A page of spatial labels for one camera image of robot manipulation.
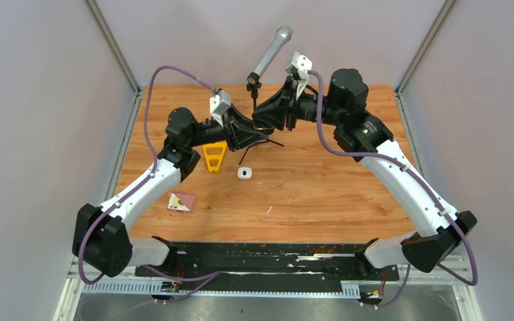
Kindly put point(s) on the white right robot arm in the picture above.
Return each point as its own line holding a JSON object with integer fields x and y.
{"x": 439, "y": 227}

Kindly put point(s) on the silver microphone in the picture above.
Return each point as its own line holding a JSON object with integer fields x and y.
{"x": 282, "y": 36}

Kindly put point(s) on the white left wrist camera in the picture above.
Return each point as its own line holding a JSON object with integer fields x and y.
{"x": 218, "y": 105}

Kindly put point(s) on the black earbud charging case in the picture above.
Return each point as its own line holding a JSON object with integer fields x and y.
{"x": 268, "y": 130}

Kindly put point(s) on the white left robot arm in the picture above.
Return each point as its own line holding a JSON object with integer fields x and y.
{"x": 101, "y": 235}

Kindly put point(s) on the black tripod mic stand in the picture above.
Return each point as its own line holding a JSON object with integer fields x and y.
{"x": 253, "y": 89}

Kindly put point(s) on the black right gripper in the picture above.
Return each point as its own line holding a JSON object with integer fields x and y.
{"x": 281, "y": 108}

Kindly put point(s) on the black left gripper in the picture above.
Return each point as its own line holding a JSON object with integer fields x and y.
{"x": 234, "y": 130}

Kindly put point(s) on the small pink card packet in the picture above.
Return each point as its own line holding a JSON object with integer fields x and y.
{"x": 184, "y": 202}

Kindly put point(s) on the white earbud charging case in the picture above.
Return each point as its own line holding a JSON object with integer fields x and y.
{"x": 245, "y": 173}

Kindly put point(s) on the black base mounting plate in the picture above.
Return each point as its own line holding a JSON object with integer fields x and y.
{"x": 275, "y": 267}

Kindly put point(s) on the yellow triangular plastic piece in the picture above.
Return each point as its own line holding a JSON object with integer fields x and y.
{"x": 214, "y": 154}

